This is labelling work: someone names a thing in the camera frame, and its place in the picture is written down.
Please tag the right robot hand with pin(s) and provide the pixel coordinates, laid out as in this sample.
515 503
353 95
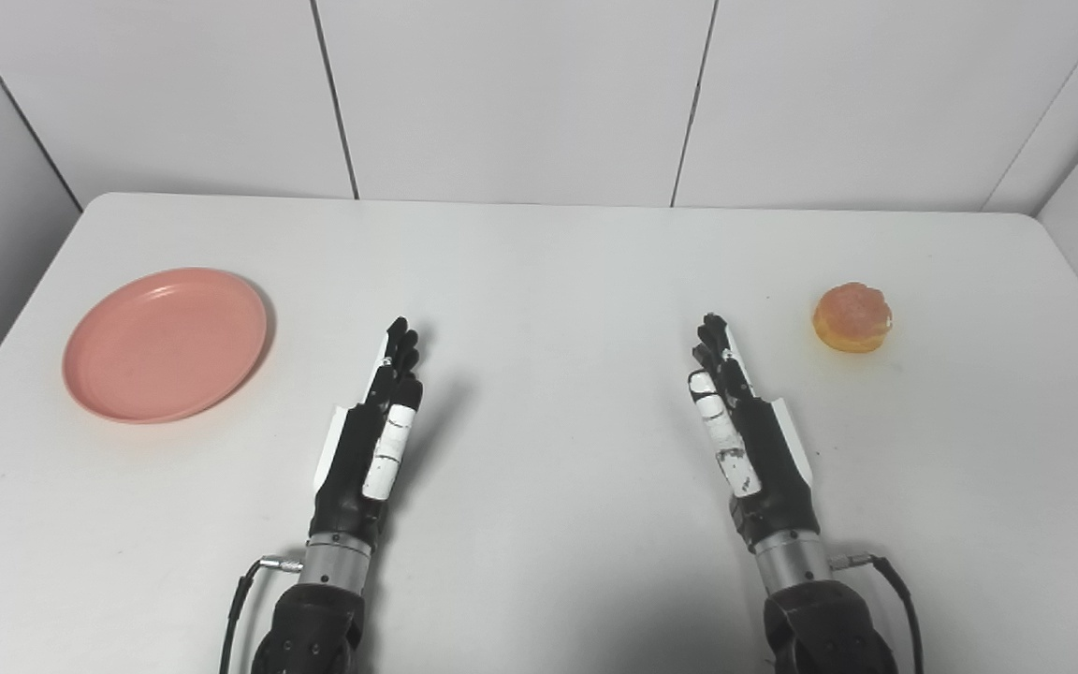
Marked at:
759 459

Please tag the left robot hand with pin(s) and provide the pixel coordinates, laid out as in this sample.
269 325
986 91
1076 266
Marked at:
358 459

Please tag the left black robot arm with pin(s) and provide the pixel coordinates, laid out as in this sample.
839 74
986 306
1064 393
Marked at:
319 613

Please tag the cream puff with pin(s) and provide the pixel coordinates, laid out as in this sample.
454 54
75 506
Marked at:
852 317

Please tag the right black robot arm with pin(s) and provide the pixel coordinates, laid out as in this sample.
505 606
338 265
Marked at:
815 608

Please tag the pink plate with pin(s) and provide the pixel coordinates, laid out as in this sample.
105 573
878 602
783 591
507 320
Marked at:
166 344

